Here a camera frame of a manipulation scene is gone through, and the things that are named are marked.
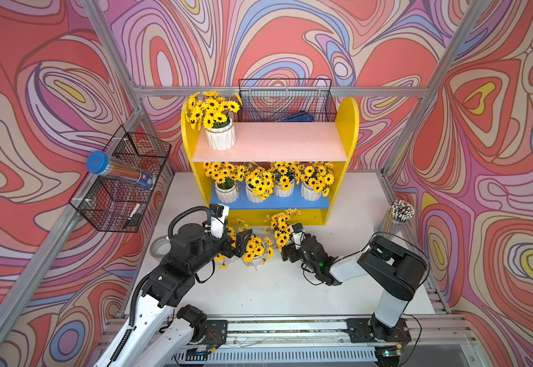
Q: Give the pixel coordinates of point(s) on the metal base rail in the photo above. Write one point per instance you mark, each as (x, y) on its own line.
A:
(443, 340)

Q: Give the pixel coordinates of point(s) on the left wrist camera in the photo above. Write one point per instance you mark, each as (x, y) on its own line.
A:
(219, 215)

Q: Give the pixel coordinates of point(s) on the black wire basket back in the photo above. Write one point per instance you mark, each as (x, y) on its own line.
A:
(271, 99)

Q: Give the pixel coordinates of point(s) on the black marker in basket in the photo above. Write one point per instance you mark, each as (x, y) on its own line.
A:
(134, 218)

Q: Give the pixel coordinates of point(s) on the clear cup of pencils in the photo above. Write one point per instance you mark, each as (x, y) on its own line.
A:
(398, 214)

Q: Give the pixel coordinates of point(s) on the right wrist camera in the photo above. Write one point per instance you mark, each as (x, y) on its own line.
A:
(298, 234)

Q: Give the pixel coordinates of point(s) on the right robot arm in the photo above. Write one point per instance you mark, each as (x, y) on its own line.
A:
(399, 271)

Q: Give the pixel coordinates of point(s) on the clear tube blue cap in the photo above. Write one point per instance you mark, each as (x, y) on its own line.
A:
(102, 164)

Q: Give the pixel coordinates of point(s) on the yellow wooden shelf unit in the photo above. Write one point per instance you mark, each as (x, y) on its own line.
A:
(261, 143)

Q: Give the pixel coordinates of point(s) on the black wire basket left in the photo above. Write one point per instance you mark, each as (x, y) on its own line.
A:
(106, 203)

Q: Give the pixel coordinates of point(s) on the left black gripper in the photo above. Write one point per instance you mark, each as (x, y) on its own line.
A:
(240, 247)

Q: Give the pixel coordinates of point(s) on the blue object in back basket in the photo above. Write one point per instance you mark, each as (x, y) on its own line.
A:
(301, 116)

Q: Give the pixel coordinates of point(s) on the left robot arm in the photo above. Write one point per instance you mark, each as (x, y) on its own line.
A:
(165, 293)

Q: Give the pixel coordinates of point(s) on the black wire basket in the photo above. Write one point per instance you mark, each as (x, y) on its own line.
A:
(106, 203)
(271, 99)

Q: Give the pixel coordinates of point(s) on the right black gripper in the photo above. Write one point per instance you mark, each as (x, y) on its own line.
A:
(292, 250)

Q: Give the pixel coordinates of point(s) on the white tape roll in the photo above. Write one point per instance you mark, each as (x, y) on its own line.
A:
(160, 247)

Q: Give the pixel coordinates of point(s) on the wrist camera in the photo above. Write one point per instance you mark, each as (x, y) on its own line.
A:
(298, 234)
(219, 215)

